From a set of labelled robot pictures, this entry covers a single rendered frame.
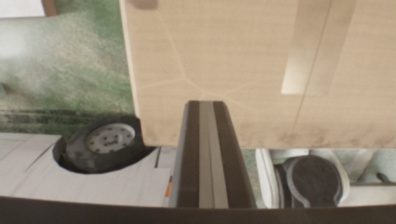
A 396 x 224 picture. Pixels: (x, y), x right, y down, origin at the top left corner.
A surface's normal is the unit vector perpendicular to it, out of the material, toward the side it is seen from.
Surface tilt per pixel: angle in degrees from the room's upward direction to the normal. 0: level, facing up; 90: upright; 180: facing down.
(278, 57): 0
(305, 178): 62
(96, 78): 0
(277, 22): 0
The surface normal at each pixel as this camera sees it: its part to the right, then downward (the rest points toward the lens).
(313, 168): -0.12, -0.50
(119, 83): -0.01, 0.52
